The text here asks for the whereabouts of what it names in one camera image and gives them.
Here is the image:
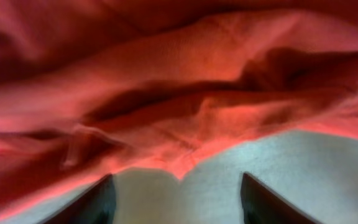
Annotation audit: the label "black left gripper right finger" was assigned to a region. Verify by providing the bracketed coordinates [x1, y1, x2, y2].
[240, 172, 321, 224]

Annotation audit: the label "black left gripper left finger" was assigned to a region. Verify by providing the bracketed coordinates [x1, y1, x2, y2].
[39, 174, 116, 224]

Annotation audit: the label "orange t-shirt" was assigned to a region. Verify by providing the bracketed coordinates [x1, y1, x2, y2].
[0, 0, 358, 220]

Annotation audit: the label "folded grey pants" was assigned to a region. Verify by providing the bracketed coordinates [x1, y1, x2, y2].
[0, 129, 358, 224]

